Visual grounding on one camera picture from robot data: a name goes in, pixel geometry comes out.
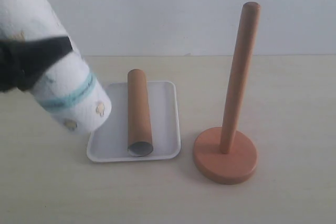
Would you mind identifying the printed white paper towel roll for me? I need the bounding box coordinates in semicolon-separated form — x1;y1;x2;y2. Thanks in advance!
1;0;112;133

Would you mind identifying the brown cardboard tube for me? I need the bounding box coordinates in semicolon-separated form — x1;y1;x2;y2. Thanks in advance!
128;69;153;157

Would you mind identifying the wooden paper towel holder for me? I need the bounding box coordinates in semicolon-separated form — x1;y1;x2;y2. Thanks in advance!
193;2;260;185

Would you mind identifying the white rectangular tray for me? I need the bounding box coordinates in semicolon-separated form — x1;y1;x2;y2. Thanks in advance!
87;81;181;163

